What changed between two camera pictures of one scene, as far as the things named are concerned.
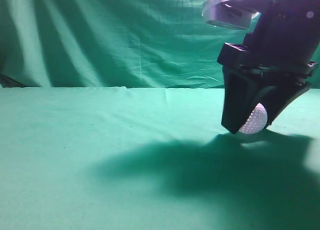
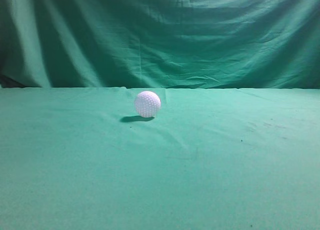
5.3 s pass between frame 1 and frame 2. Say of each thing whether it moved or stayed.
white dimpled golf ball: moved
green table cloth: stayed
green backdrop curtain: stayed
